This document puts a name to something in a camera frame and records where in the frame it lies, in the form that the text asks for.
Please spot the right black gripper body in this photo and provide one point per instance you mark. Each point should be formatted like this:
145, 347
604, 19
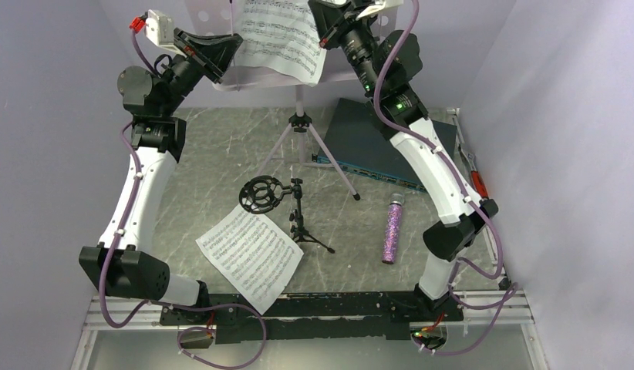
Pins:
359, 43

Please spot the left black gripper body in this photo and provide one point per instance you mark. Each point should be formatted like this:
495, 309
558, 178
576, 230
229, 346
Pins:
183, 72

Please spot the sheet music page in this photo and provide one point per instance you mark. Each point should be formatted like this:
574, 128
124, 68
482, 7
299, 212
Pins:
282, 36
254, 254

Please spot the black microphone shock mount stand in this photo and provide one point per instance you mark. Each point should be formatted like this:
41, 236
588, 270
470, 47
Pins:
264, 193

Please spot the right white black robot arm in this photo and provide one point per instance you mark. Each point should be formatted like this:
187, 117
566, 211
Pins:
385, 69

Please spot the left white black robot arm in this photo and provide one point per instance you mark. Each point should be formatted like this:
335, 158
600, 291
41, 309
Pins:
120, 265

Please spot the dark blue rack unit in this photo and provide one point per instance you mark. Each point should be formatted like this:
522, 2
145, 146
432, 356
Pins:
360, 148

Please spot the purple glitter microphone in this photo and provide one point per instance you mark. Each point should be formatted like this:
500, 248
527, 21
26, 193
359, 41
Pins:
392, 231

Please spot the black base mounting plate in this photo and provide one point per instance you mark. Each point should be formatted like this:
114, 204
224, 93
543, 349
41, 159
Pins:
251, 330

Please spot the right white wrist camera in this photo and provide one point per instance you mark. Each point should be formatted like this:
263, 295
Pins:
373, 8

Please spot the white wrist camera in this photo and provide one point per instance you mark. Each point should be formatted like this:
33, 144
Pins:
373, 8
157, 27

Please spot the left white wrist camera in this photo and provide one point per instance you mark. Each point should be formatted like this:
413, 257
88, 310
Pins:
157, 27

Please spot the red handled adjustable wrench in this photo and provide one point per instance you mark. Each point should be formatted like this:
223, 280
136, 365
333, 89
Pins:
475, 176

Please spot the aluminium frame rail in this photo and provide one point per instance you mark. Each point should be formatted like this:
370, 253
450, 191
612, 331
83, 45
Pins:
118, 311

